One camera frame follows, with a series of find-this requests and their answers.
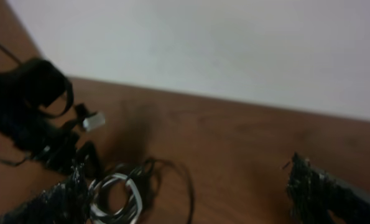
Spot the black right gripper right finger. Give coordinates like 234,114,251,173
286,153,370,223

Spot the white cable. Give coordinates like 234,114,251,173
88,173,144,224

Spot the long black cable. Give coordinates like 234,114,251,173
106,157,195,224

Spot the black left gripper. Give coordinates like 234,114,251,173
0,58,103,178

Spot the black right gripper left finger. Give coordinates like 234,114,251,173
0,164,90,224

